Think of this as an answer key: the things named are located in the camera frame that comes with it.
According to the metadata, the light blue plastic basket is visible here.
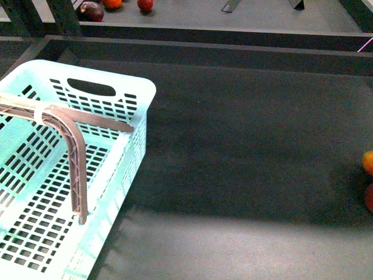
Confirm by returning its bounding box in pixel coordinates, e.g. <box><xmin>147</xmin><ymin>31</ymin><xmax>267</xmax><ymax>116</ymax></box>
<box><xmin>1</xmin><ymin>60</ymin><xmax>156</xmax><ymax>279</ymax></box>

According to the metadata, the red yellow apple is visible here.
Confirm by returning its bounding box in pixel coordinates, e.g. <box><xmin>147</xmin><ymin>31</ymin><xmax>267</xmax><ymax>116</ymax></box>
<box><xmin>364</xmin><ymin>184</ymin><xmax>373</xmax><ymax>213</ymax></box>

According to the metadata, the small red fruit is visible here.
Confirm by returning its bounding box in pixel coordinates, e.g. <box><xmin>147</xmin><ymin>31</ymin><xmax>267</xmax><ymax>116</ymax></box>
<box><xmin>137</xmin><ymin>0</ymin><xmax>154</xmax><ymax>12</ymax></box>

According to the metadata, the grey metal stand leg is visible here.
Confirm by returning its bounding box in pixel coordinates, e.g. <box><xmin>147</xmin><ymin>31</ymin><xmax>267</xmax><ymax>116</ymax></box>
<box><xmin>221</xmin><ymin>0</ymin><xmax>241</xmax><ymax>13</ymax></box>

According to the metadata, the orange fruit on shelf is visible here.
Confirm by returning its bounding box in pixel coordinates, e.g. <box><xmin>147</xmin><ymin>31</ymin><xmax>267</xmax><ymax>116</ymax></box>
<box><xmin>102</xmin><ymin>0</ymin><xmax>122</xmax><ymax>9</ymax></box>

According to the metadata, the dark purple fruit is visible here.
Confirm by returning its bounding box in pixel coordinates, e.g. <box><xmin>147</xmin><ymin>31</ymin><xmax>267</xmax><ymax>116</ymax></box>
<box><xmin>78</xmin><ymin>1</ymin><xmax>104</xmax><ymax>22</ymax></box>

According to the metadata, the dark metal stand leg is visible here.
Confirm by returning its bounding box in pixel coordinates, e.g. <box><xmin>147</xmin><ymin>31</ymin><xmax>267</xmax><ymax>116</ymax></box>
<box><xmin>288</xmin><ymin>0</ymin><xmax>305</xmax><ymax>11</ymax></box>

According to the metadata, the orange red mango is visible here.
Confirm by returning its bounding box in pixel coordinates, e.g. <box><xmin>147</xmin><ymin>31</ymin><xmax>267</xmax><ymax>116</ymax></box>
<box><xmin>362</xmin><ymin>150</ymin><xmax>373</xmax><ymax>176</ymax></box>

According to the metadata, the white clip on handle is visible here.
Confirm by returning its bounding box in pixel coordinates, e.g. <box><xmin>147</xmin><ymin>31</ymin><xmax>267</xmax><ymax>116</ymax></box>
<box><xmin>33</xmin><ymin>103</ymin><xmax>54</xmax><ymax>125</ymax></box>

